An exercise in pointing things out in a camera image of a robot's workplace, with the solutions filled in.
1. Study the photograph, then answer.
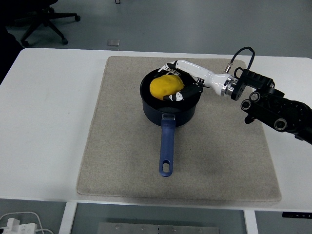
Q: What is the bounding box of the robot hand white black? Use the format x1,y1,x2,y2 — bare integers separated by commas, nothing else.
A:
157,59,230,102

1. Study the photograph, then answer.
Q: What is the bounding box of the yellow potato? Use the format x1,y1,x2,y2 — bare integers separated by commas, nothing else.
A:
149,75,185,101

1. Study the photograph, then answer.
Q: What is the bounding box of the beige fabric mat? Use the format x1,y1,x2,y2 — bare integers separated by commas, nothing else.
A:
77,56,282,202

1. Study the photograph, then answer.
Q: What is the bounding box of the white table leg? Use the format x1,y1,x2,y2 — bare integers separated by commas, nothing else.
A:
59,202,78,234
243,209,259,234

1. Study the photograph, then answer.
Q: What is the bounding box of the grey metal plate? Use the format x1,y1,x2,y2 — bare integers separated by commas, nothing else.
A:
97,222,221,234

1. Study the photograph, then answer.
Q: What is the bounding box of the black table control panel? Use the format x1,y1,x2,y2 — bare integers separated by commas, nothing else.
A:
282,212,312,218

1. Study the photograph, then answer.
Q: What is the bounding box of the black office chair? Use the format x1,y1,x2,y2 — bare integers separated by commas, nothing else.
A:
0,0,81,47

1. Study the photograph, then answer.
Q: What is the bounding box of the person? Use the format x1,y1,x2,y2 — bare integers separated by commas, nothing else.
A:
0,26,24,85

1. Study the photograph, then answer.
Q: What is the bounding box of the white power strip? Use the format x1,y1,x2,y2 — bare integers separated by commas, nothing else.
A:
0,217,38,234

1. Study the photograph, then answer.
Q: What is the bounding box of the blue pot with handle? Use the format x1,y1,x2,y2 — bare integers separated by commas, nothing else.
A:
139,67,202,177

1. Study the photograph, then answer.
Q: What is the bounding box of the white cable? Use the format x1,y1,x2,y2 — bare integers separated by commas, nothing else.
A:
0,211,60,234

